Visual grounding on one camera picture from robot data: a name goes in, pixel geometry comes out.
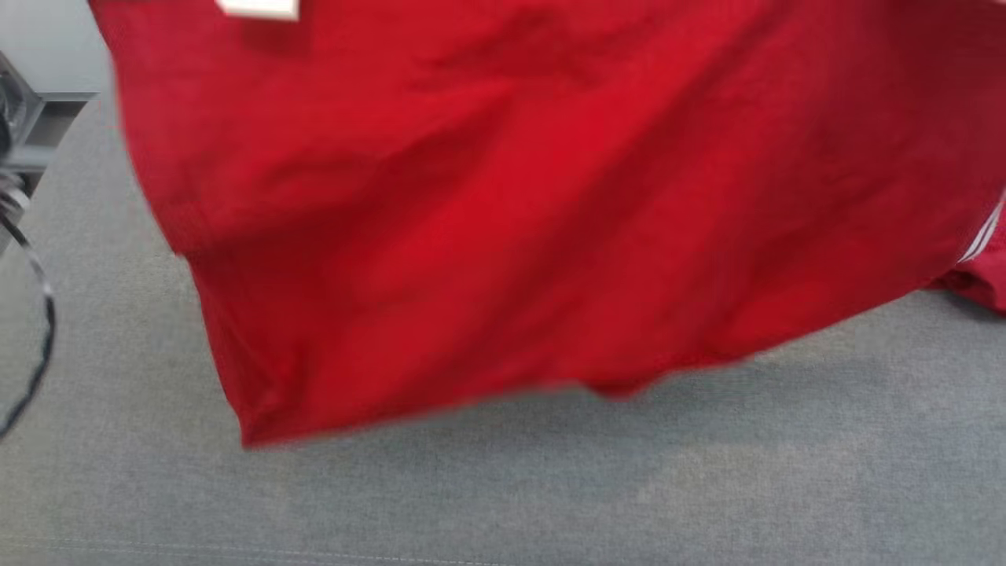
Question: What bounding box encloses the red white Bulls jersey shirt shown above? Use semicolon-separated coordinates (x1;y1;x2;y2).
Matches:
86;0;1006;450

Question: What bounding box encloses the grey fabric sofa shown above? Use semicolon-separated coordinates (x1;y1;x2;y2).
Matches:
0;94;1006;566

